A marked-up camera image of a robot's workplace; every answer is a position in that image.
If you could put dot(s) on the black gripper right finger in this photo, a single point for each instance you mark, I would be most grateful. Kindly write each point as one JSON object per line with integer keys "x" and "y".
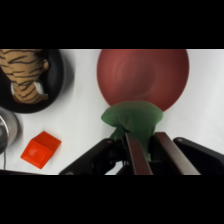
{"x": 176, "y": 156}

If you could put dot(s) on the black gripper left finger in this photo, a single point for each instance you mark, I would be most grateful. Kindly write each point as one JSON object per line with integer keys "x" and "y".
{"x": 138, "y": 156}

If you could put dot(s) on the green triangle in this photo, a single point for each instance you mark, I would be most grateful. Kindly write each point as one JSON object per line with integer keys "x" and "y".
{"x": 133, "y": 116}

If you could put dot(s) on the black bowl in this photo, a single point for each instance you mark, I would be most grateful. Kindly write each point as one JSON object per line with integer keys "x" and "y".
{"x": 55, "y": 80}

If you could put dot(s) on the pink plate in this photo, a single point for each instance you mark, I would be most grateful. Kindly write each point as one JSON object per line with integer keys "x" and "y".
{"x": 143, "y": 76}

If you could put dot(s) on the orange block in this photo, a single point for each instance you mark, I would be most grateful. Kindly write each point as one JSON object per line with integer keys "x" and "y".
{"x": 41, "y": 150}

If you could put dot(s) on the tiger plush toy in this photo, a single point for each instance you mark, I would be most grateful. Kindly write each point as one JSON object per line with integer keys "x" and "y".
{"x": 23, "y": 73}

